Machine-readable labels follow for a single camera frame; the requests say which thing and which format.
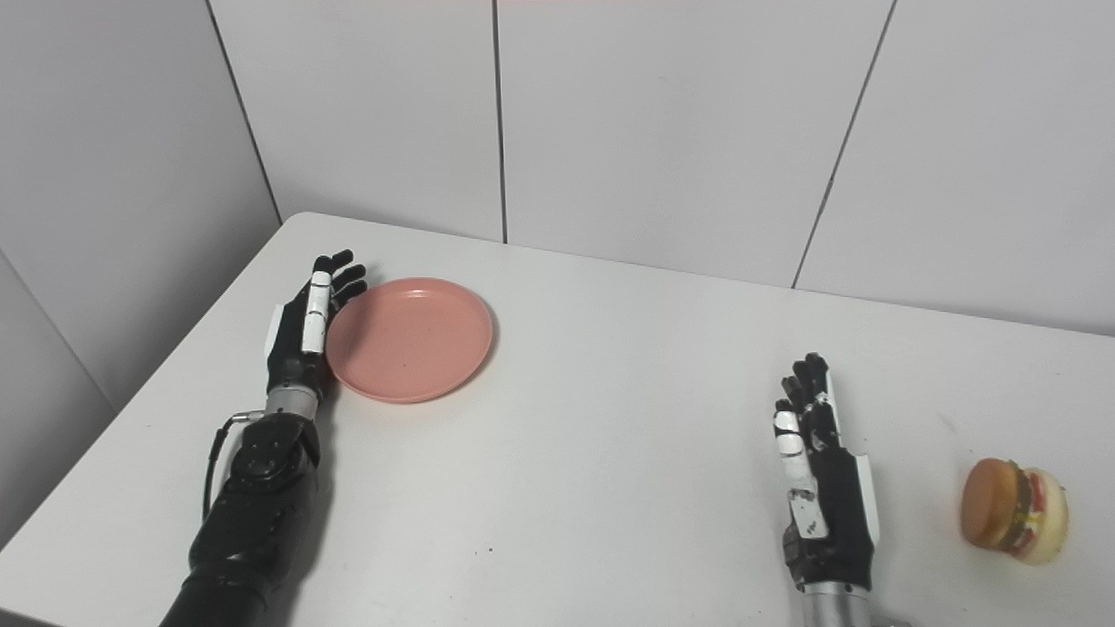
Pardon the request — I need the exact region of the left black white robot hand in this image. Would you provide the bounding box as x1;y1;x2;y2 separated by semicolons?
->
264;249;369;394

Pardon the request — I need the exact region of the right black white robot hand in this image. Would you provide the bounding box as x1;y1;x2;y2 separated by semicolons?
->
773;352;882;595

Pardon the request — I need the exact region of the pink round plate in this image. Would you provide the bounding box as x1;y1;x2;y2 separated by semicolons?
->
325;277;495;405

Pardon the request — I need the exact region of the toy hamburger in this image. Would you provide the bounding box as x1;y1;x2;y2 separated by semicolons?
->
960;458;1070;566

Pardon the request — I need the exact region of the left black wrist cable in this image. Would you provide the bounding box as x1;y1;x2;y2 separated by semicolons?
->
201;410;267;525

